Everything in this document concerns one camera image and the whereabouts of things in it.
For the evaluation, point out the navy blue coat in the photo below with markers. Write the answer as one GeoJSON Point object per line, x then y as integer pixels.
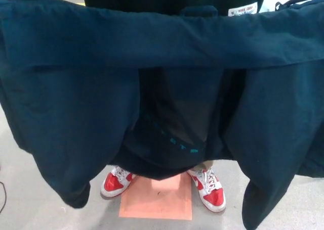
{"type": "Point", "coordinates": [76, 88]}

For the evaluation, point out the red and white sneaker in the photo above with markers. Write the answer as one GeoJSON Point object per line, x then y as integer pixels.
{"type": "Point", "coordinates": [114, 183]}
{"type": "Point", "coordinates": [212, 197]}

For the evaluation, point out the orange floor mat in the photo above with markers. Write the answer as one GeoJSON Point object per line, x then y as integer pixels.
{"type": "Point", "coordinates": [157, 199]}

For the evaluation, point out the black sweatshirt with white label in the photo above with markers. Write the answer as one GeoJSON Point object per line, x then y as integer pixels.
{"type": "Point", "coordinates": [157, 0]}

